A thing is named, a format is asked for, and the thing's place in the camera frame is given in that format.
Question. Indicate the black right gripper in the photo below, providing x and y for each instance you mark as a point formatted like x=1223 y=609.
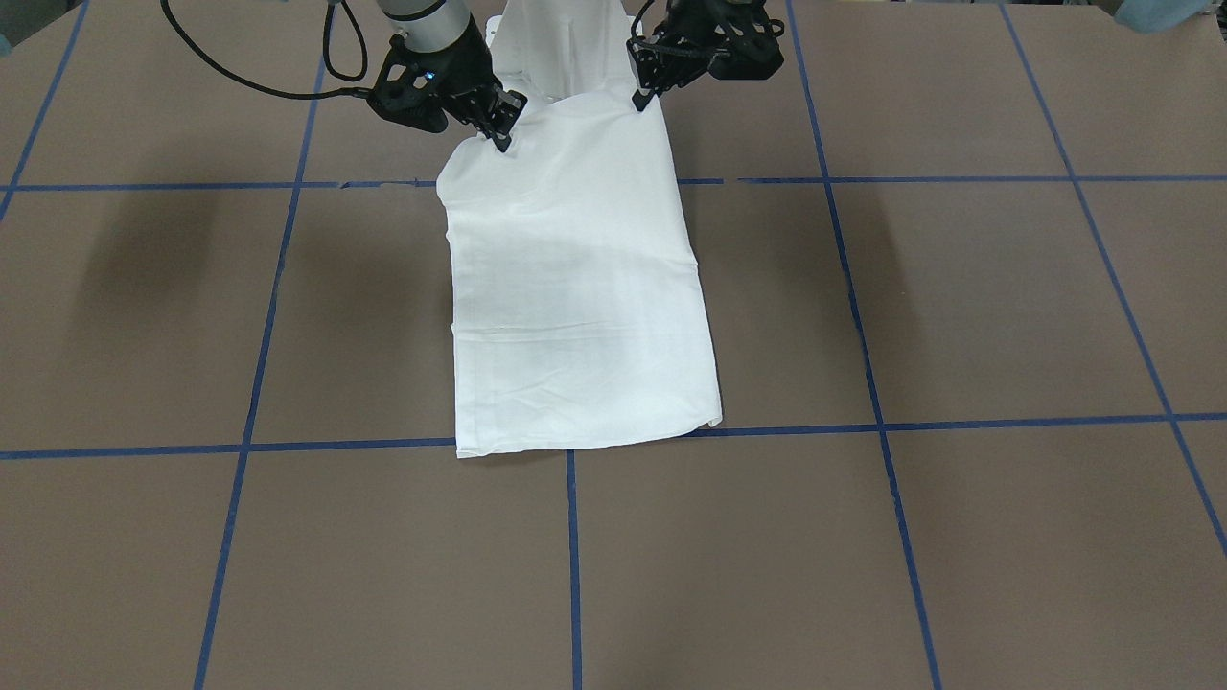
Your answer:
x=467 y=73

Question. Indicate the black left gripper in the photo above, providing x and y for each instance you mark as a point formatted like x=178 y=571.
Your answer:
x=692 y=36

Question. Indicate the white long-sleeve printed shirt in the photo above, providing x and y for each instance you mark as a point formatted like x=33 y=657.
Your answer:
x=578 y=315

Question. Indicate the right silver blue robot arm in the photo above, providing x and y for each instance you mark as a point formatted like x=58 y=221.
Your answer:
x=429 y=25

